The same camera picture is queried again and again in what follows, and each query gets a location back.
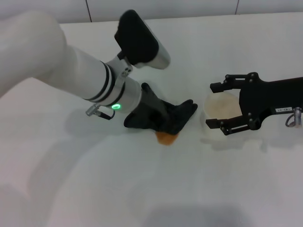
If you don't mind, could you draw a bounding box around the left gripper cable with plug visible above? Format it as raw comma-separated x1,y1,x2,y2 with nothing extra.
85,103,117,119

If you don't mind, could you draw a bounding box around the right gripper cable with plug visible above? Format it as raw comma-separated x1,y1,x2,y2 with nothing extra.
285,106,303,128

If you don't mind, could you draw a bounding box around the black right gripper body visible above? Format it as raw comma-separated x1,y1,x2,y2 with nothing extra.
239,72,303,131

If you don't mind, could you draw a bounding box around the dark cloth rag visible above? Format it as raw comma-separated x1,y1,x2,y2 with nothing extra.
123,82,198,136

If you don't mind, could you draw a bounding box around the clear plastic cup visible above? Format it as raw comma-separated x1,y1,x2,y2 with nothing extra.
200,91,241,140

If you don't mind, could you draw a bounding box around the gripper cable with plug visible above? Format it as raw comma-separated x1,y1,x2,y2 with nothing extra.
85,103,117,119
285,106,303,128

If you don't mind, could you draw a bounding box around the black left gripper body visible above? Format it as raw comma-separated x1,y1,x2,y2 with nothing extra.
132,93,167,129

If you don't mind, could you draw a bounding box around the brown liquid stain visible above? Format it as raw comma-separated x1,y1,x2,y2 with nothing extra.
154,131,181,147

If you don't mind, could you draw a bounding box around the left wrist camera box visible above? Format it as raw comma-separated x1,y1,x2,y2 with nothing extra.
114,9,171,70

